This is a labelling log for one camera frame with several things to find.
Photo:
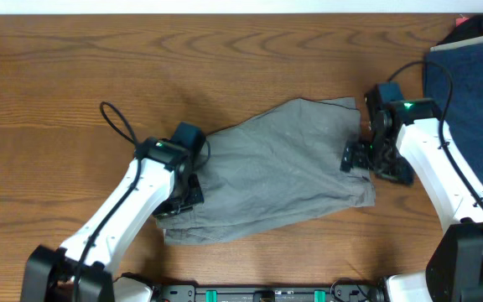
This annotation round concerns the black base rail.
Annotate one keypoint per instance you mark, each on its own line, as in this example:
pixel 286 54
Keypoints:
pixel 340 292

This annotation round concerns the folded navy blue garment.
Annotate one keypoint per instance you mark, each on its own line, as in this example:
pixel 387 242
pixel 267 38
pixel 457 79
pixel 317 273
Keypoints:
pixel 465 114

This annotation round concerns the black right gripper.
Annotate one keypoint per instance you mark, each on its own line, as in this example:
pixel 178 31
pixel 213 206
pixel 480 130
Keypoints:
pixel 351 155

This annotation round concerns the black garment with pink tag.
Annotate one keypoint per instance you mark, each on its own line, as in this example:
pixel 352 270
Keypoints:
pixel 470 28

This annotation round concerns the grey shorts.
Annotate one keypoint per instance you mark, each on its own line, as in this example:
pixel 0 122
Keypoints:
pixel 275 169

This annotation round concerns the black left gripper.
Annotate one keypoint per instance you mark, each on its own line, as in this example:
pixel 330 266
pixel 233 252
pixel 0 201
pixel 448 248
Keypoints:
pixel 192 195

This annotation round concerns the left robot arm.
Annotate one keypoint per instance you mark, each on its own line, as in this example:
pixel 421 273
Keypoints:
pixel 160 182

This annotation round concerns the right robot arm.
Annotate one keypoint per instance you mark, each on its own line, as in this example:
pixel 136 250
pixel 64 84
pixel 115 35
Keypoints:
pixel 410 139

